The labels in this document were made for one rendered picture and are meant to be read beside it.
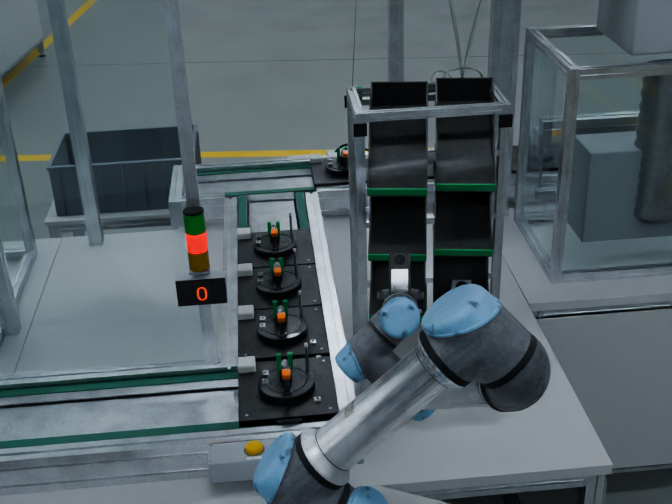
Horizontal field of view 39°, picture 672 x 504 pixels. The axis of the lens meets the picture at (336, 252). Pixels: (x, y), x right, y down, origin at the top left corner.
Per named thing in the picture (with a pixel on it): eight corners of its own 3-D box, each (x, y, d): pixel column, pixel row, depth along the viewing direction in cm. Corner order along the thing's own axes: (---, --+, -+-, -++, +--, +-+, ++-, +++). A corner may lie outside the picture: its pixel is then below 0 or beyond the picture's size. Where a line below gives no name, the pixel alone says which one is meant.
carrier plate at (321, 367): (339, 419, 224) (339, 412, 223) (239, 428, 223) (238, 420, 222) (330, 362, 245) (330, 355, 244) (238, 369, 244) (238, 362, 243)
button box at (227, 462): (302, 476, 215) (301, 455, 212) (210, 484, 213) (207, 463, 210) (300, 455, 221) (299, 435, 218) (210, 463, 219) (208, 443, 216)
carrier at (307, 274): (322, 310, 268) (320, 272, 262) (238, 316, 267) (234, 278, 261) (316, 269, 290) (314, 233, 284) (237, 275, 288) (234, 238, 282)
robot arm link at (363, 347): (373, 401, 185) (413, 362, 184) (333, 365, 182) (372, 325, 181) (368, 387, 192) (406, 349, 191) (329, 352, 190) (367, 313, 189)
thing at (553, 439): (611, 474, 222) (613, 464, 221) (-37, 533, 212) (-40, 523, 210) (476, 215, 346) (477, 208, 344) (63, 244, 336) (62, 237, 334)
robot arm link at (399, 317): (368, 322, 180) (399, 290, 179) (370, 314, 191) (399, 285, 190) (397, 350, 180) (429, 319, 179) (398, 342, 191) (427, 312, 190)
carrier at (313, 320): (330, 358, 247) (328, 318, 241) (238, 366, 245) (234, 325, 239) (322, 310, 268) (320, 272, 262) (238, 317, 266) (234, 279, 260)
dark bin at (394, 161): (427, 196, 202) (428, 174, 196) (366, 196, 203) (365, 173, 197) (427, 104, 219) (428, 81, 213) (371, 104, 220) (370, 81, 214)
